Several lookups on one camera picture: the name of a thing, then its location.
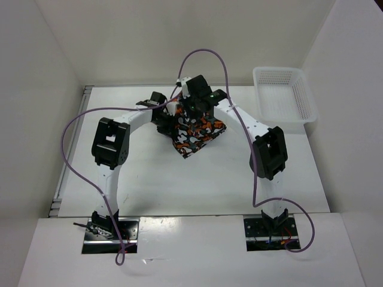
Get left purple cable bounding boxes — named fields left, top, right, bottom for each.
left=60, top=86, right=182, bottom=266

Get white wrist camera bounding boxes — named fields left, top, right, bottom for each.
left=176, top=77, right=191, bottom=99
left=166, top=101, right=178, bottom=116

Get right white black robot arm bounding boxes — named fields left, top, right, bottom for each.
left=177, top=75, right=288, bottom=237

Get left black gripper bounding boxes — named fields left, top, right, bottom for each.
left=151, top=112, right=177, bottom=139

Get white perforated plastic basket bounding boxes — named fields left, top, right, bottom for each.
left=253, top=67, right=318, bottom=125

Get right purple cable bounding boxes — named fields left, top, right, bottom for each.
left=177, top=48, right=316, bottom=254

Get purple cable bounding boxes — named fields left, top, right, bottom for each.
left=60, top=86, right=182, bottom=266
left=177, top=48, right=316, bottom=254

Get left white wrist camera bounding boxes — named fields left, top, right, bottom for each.
left=166, top=101, right=178, bottom=116

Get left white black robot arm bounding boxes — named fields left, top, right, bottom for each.
left=92, top=91, right=167, bottom=239

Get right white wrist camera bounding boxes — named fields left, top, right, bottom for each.
left=176, top=77, right=191, bottom=99

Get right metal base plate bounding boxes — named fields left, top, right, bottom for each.
left=243, top=215, right=301, bottom=252

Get orange camouflage shorts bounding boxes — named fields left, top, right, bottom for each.
left=171, top=104, right=227, bottom=159

